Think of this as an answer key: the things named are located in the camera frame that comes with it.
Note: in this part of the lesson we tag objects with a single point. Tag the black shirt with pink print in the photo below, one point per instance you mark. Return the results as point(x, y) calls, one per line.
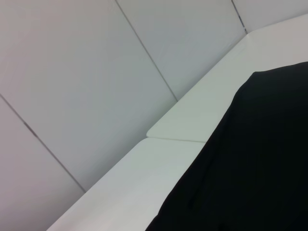
point(252, 156)

